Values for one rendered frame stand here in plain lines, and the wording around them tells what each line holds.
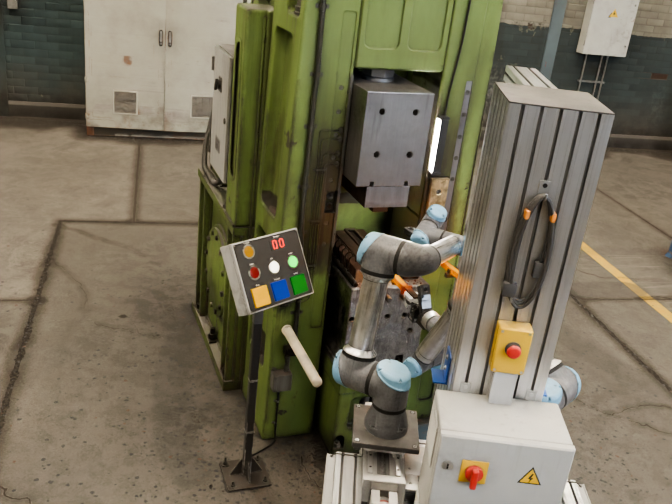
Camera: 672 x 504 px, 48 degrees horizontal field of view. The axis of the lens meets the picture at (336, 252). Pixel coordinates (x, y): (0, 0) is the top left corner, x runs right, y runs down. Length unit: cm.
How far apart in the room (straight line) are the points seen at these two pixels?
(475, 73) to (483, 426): 185
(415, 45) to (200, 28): 523
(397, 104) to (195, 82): 544
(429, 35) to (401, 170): 57
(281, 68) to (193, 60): 493
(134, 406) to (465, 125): 215
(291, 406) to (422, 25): 187
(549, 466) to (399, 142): 162
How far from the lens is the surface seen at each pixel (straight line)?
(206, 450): 381
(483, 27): 344
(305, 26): 311
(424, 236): 281
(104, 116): 855
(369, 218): 384
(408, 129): 321
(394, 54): 326
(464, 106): 347
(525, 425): 208
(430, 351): 280
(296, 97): 315
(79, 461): 379
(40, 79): 919
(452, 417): 204
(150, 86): 844
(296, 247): 312
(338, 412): 367
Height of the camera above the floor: 237
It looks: 23 degrees down
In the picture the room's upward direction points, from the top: 7 degrees clockwise
